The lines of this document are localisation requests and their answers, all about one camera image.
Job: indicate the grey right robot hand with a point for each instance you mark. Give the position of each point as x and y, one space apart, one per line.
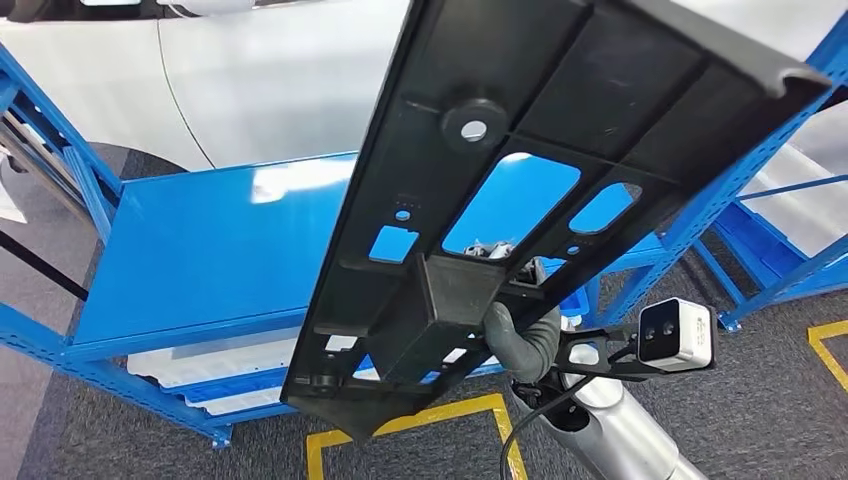
503 344

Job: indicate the black plastic plate bracket part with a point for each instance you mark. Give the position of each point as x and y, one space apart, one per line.
596 86

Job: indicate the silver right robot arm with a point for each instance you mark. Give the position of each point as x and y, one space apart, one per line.
616 430

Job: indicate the large blue metal shelf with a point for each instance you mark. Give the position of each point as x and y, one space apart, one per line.
199 265

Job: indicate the yellow floor tape square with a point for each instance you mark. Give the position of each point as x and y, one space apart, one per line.
836 327
316 457

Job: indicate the blue wheeled metal rack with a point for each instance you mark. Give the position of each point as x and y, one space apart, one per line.
782 286

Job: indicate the translucent white plastic bin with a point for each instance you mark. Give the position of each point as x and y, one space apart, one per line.
218 361

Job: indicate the large white plastic bin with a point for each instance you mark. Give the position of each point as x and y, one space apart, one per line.
808 212

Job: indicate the white car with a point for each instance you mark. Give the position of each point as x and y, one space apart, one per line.
265 79

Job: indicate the black barrier belt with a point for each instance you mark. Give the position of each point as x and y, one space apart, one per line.
40 265

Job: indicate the grey metal pole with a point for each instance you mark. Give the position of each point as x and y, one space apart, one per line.
40 156

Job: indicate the white plastic panel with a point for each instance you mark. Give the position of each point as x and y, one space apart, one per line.
10 199

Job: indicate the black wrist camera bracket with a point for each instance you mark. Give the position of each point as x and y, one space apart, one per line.
560 358

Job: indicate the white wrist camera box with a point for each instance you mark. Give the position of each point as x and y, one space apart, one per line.
689 334

